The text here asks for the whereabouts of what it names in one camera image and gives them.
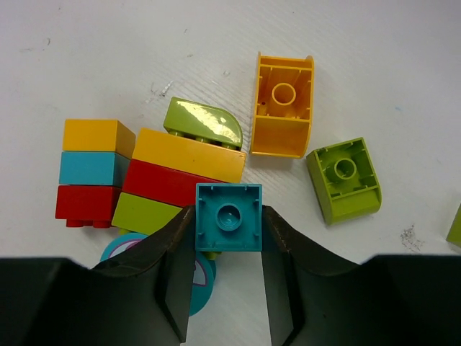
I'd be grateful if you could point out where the green square brick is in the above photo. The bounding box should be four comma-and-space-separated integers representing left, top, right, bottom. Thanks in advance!
306, 138, 382, 225

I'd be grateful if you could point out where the long red brick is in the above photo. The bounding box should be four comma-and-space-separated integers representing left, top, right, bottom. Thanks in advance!
122, 159, 220, 207

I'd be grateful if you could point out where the teal square brick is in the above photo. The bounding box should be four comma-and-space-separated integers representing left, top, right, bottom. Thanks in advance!
195, 183, 262, 252

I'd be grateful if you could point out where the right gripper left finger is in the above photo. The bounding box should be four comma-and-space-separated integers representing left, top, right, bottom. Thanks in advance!
1, 206, 195, 345

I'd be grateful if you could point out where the yellow curved brick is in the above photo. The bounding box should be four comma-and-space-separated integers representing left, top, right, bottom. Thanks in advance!
250, 53, 315, 159
446, 205, 461, 248

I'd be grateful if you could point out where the yellow curved brick back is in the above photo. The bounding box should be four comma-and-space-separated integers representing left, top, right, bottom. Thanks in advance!
250, 53, 315, 159

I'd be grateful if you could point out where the yellow curved brick front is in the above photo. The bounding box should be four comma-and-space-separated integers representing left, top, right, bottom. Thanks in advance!
446, 205, 461, 248

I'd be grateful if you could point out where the long green brick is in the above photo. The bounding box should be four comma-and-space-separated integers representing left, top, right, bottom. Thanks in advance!
112, 192, 182, 235

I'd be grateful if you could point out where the teal flower face brick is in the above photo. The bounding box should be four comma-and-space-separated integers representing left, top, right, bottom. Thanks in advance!
100, 232, 216, 316

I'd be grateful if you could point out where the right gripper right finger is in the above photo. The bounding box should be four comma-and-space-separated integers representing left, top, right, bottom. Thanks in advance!
261, 206, 460, 345

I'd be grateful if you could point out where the small yellow brick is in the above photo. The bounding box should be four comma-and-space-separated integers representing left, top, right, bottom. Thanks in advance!
63, 119, 136, 159

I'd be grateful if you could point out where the green curved brick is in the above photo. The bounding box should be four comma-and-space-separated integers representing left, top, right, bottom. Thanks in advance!
163, 97, 243, 151

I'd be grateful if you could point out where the small red brick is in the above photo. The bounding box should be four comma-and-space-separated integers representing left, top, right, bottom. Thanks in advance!
55, 185, 121, 229

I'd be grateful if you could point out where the long yellow brick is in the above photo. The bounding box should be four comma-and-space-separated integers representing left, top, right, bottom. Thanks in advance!
133, 128, 246, 183

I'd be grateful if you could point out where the small teal brick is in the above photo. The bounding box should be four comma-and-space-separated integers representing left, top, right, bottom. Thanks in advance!
59, 151, 130, 187

